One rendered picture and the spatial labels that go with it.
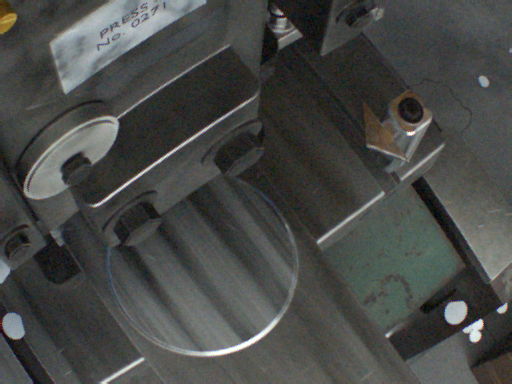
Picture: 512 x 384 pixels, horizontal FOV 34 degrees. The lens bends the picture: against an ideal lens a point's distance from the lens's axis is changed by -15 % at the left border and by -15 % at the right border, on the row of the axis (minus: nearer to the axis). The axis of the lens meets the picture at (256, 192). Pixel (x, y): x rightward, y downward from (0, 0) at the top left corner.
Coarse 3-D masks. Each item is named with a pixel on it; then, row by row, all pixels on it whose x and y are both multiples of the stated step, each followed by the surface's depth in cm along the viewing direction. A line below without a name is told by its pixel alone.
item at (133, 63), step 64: (0, 0) 25; (64, 0) 28; (128, 0) 32; (192, 0) 35; (256, 0) 40; (0, 64) 29; (64, 64) 33; (128, 64) 37; (192, 64) 42; (256, 64) 48; (0, 128) 33; (64, 128) 37; (128, 128) 42; (192, 128) 42; (256, 128) 46; (64, 192) 45; (128, 192) 42
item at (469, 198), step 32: (448, 128) 78; (448, 160) 77; (416, 192) 82; (448, 192) 77; (480, 192) 77; (448, 224) 77; (480, 224) 76; (480, 256) 75; (448, 288) 91; (480, 288) 80; (416, 320) 105; (416, 352) 113
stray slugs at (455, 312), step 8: (0, 264) 66; (0, 272) 66; (8, 272) 66; (0, 280) 66; (448, 304) 73; (456, 304) 73; (464, 304) 73; (448, 312) 73; (456, 312) 73; (464, 312) 73; (8, 320) 65; (16, 320) 65; (448, 320) 73; (456, 320) 73; (8, 328) 65; (16, 328) 65; (16, 336) 65
